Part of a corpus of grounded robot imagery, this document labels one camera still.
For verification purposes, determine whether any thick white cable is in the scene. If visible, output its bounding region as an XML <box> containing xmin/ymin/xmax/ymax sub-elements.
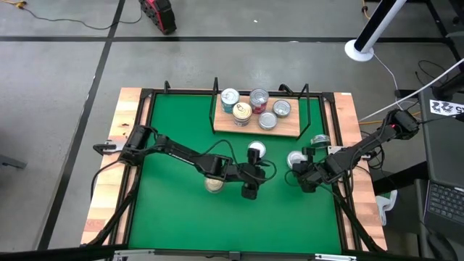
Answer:
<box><xmin>358</xmin><ymin>57</ymin><xmax>464</xmax><ymax>123</ymax></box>

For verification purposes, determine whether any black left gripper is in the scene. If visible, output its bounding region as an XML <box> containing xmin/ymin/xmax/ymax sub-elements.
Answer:
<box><xmin>231</xmin><ymin>147</ymin><xmax>271</xmax><ymax>200</ymax></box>

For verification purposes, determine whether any green white label can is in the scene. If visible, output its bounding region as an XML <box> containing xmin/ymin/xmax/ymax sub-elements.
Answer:
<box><xmin>310</xmin><ymin>133</ymin><xmax>331</xmax><ymax>149</ymax></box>
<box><xmin>258</xmin><ymin>111</ymin><xmax>278</xmax><ymax>131</ymax></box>
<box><xmin>286</xmin><ymin>150</ymin><xmax>307</xmax><ymax>170</ymax></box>

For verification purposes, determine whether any grey metal bracket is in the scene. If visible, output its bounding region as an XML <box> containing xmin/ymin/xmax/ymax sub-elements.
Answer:
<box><xmin>0</xmin><ymin>154</ymin><xmax>28</xmax><ymax>170</ymax></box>

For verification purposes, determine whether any white plastic object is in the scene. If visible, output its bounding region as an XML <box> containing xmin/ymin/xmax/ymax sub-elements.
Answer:
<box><xmin>375</xmin><ymin>189</ymin><xmax>399</xmax><ymax>226</ymax></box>

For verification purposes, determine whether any white tower fan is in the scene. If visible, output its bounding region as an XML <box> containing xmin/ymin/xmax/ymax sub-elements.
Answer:
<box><xmin>344</xmin><ymin>0</ymin><xmax>409</xmax><ymax>62</ymax></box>

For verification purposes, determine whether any dark grey desk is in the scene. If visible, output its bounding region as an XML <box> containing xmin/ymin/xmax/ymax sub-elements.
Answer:
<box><xmin>418</xmin><ymin>86</ymin><xmax>464</xmax><ymax>189</ymax></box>

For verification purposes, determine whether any white printed paper tag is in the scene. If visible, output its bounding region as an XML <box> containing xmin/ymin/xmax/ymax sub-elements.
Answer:
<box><xmin>429</xmin><ymin>99</ymin><xmax>464</xmax><ymax>117</ymax></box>

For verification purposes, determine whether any silver aluminium bracket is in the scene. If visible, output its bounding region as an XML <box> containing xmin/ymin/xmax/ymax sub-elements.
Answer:
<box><xmin>314</xmin><ymin>253</ymin><xmax>358</xmax><ymax>261</ymax></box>
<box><xmin>112</xmin><ymin>249</ymin><xmax>156</xmax><ymax>257</ymax></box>

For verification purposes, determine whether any red black equipment case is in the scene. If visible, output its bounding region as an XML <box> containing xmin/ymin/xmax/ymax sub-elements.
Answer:
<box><xmin>138</xmin><ymin>0</ymin><xmax>178</xmax><ymax>36</ymax></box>

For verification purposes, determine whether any green table mat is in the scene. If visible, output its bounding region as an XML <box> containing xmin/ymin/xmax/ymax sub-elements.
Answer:
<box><xmin>128</xmin><ymin>93</ymin><xmax>342</xmax><ymax>254</ymax></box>

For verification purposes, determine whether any yellow cable plug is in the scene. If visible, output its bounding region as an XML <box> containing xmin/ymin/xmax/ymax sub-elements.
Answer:
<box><xmin>0</xmin><ymin>0</ymin><xmax>28</xmax><ymax>9</ymax></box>

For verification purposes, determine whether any wooden shelf board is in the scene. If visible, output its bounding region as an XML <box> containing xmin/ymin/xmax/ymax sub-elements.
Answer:
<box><xmin>212</xmin><ymin>94</ymin><xmax>302</xmax><ymax>138</ymax></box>

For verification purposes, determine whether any blue yellow label can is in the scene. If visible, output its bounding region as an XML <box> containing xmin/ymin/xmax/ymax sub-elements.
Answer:
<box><xmin>247</xmin><ymin>140</ymin><xmax>268</xmax><ymax>159</ymax></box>
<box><xmin>272</xmin><ymin>99</ymin><xmax>292</xmax><ymax>119</ymax></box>

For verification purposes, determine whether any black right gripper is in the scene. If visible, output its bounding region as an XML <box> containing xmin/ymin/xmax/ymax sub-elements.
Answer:
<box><xmin>293</xmin><ymin>146</ymin><xmax>334</xmax><ymax>194</ymax></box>

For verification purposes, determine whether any black laptop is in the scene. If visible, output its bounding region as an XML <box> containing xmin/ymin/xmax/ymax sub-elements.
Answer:
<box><xmin>423</xmin><ymin>179</ymin><xmax>464</xmax><ymax>236</ymax></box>

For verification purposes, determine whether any black floor cable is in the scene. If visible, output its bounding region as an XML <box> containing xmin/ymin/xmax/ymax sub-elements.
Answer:
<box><xmin>12</xmin><ymin>1</ymin><xmax>144</xmax><ymax>30</ymax></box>

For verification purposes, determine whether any navy red stripe gold can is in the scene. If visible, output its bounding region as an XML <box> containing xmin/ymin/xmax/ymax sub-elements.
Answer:
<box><xmin>232</xmin><ymin>102</ymin><xmax>254</xmax><ymax>123</ymax></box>
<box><xmin>204</xmin><ymin>176</ymin><xmax>225</xmax><ymax>194</ymax></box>

